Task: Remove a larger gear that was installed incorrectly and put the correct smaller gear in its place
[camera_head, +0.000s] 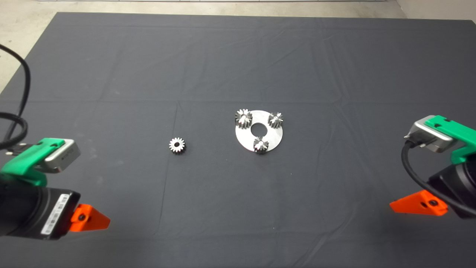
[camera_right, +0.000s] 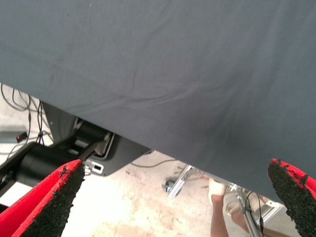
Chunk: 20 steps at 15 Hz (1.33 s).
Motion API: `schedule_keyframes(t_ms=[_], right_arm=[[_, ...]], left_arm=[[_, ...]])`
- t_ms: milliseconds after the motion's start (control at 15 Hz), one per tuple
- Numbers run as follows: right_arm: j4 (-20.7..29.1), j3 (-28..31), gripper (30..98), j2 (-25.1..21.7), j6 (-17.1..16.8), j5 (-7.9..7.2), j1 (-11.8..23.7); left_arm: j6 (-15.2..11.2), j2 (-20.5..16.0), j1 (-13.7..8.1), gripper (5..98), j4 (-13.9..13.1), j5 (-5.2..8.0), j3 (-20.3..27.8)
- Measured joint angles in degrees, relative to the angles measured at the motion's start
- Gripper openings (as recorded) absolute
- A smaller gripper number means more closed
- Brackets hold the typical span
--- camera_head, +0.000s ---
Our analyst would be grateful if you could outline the silver right camera box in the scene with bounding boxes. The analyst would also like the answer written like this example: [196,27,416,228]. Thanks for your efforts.
[404,120,460,153]

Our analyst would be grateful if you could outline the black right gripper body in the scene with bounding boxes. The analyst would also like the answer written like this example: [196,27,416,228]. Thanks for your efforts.
[428,154,476,219]

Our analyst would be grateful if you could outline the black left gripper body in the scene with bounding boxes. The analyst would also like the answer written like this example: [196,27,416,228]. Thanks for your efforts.
[0,182,81,240]

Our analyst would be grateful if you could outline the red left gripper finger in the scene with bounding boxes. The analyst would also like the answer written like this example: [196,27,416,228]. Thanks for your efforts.
[70,204,111,232]

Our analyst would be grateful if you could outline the black left camera cable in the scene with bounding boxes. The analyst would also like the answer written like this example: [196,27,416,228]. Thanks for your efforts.
[0,44,31,155]

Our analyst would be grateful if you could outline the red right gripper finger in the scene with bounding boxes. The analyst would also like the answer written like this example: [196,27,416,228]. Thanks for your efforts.
[389,190,448,216]

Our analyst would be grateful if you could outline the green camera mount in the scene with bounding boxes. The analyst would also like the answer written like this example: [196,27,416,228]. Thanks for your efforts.
[0,138,65,188]
[425,115,476,164]

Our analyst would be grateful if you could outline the silver camera box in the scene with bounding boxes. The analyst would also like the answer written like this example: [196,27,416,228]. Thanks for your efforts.
[44,139,81,173]
[404,120,460,153]

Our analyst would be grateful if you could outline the dark grey table cloth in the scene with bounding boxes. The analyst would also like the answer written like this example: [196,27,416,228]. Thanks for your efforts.
[0,11,476,268]

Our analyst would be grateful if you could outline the black right camera cable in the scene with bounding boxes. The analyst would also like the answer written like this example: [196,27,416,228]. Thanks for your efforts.
[401,140,476,207]

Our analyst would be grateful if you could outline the black camera cable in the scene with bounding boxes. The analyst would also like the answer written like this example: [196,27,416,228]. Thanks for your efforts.
[0,44,31,155]
[401,140,476,207]

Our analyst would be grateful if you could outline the silver left camera box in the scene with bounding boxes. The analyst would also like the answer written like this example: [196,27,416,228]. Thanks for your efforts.
[44,139,81,173]

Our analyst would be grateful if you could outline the green right camera mount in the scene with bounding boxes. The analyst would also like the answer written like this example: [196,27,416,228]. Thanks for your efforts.
[425,115,476,164]

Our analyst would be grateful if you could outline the small steel gear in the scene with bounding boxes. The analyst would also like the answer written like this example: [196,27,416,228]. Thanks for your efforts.
[169,137,186,154]
[268,112,284,129]
[253,136,270,154]

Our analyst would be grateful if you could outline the larger steel gear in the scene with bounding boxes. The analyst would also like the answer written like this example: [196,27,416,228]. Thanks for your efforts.
[235,109,253,129]

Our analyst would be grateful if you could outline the round metal plate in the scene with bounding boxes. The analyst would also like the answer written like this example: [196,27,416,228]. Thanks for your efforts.
[235,110,284,152]

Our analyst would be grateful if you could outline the green left camera mount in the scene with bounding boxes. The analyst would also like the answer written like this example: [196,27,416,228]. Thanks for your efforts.
[0,138,65,188]

